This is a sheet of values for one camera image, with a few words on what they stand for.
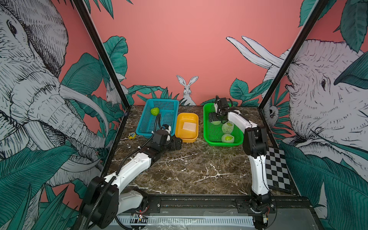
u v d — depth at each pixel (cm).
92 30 77
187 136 100
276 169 84
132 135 101
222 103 85
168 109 107
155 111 111
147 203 73
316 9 70
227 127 98
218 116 81
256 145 60
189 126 104
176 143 75
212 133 104
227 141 91
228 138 93
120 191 44
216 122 104
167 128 77
